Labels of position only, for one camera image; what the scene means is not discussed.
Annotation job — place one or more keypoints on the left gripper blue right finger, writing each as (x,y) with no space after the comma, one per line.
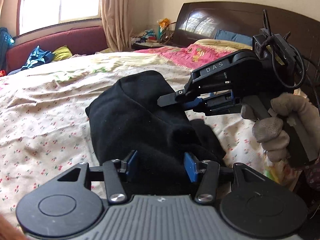
(191,165)

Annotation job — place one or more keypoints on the cherry print bed sheet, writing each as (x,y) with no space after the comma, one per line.
(45,129)

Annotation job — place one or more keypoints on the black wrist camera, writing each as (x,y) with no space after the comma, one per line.
(283,58)

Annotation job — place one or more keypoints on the yellow green cloth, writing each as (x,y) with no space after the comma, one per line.
(62,53)

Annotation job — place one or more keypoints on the pink floral quilt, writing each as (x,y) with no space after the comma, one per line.
(199,53)

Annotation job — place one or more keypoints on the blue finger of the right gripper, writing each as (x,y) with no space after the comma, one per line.
(173,99)
(192,104)

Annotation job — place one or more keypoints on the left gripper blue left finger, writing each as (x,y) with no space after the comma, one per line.
(129,163)

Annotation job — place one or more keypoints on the blue plastic bag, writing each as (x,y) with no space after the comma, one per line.
(38,57)

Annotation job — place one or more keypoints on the black velvet long-sleeve top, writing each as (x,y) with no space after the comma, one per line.
(126,117)

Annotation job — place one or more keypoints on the dark wooden headboard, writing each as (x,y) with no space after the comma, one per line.
(200,20)

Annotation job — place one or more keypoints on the cluttered nightstand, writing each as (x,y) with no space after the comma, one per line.
(160,35)

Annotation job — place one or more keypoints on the maroon upholstered bench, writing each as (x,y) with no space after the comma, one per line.
(79,41)

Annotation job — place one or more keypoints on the teal hanging bag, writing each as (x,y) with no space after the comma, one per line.
(6,42)

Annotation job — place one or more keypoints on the blue pillow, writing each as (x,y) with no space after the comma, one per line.
(234,37)

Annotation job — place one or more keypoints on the beige right curtain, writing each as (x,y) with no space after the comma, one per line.
(115,15)

